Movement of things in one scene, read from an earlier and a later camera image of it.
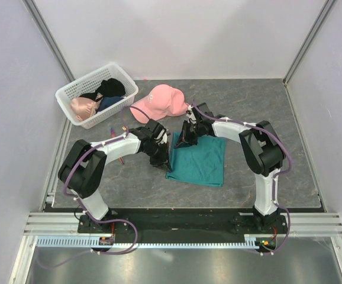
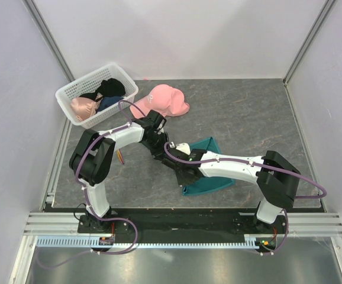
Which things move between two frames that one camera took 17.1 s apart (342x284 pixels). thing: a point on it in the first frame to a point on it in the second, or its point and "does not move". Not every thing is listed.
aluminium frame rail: [53, 223] does not move
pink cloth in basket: [83, 108] does not move
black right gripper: [180, 142] to [183, 181]
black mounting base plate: [180, 223] does not move
